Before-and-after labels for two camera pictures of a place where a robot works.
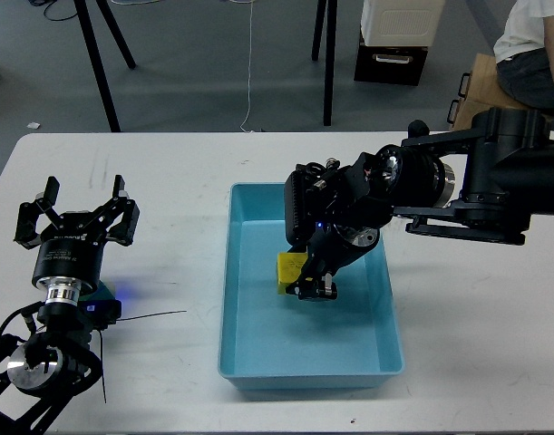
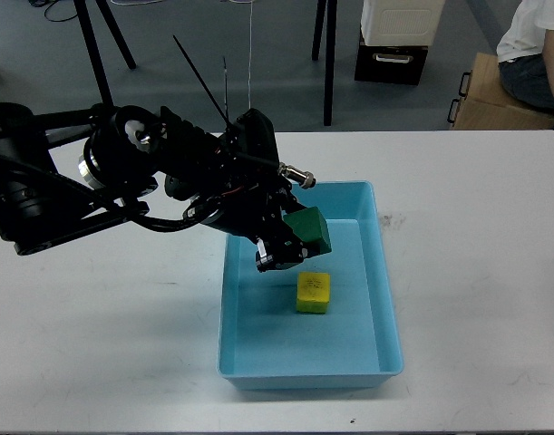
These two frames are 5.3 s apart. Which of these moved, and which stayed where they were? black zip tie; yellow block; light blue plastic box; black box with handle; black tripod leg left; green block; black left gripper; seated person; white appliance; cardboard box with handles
Moved: green block; black left gripper; yellow block; black zip tie
Stayed: white appliance; black box with handle; seated person; light blue plastic box; cardboard box with handles; black tripod leg left
